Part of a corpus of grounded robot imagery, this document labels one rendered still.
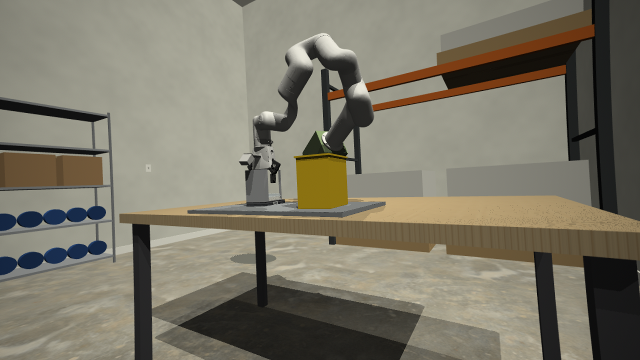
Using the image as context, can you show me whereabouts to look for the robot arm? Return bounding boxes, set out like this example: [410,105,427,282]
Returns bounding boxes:
[253,33,374,151]

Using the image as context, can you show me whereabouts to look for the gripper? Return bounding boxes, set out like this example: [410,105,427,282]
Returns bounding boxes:
[247,145,281,183]

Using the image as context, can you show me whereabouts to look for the yellow box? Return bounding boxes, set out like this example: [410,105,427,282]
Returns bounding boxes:
[294,153,348,209]

